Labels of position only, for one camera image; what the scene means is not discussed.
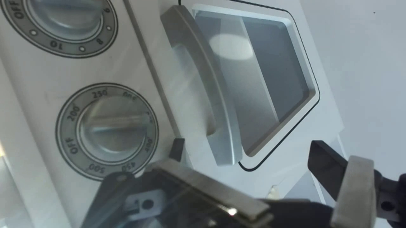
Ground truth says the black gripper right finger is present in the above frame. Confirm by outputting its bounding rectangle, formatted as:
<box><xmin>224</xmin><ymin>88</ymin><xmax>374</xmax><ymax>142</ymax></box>
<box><xmin>306</xmin><ymin>141</ymin><xmax>406</xmax><ymax>228</ymax></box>

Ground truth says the grey oven knob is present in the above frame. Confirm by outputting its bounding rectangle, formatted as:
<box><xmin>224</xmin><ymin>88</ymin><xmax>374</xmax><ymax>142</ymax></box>
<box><xmin>55</xmin><ymin>83</ymin><xmax>159</xmax><ymax>182</ymax></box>
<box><xmin>1</xmin><ymin>0</ymin><xmax>117</xmax><ymax>59</ymax></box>

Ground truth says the grey oven door handle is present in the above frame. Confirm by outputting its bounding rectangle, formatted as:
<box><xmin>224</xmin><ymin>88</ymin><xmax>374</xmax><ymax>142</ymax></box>
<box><xmin>161</xmin><ymin>6</ymin><xmax>242</xmax><ymax>165</ymax></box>

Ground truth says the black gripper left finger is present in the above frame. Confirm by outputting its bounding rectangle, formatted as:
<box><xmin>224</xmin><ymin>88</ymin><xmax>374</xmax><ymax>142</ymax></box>
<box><xmin>79</xmin><ymin>137</ymin><xmax>275</xmax><ymax>228</ymax></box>

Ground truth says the white oven door with window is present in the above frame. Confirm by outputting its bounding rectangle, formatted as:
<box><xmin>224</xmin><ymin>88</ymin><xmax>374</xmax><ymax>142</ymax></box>
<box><xmin>124</xmin><ymin>0</ymin><xmax>342</xmax><ymax>202</ymax></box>

